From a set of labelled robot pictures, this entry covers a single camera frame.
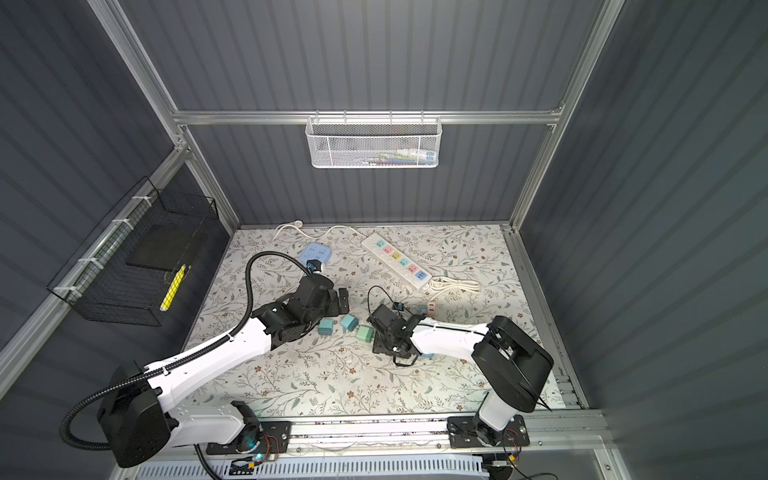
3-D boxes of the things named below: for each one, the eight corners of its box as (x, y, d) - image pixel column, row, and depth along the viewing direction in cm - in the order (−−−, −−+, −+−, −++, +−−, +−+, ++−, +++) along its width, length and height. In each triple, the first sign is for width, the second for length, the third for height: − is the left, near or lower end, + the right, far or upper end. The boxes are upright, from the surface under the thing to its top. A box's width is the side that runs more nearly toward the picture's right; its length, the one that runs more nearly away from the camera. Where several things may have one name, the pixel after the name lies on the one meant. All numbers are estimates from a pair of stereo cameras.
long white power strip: (363, 247, 116) (363, 242, 114) (376, 237, 120) (376, 232, 117) (419, 290, 103) (420, 285, 101) (432, 278, 107) (433, 273, 104)
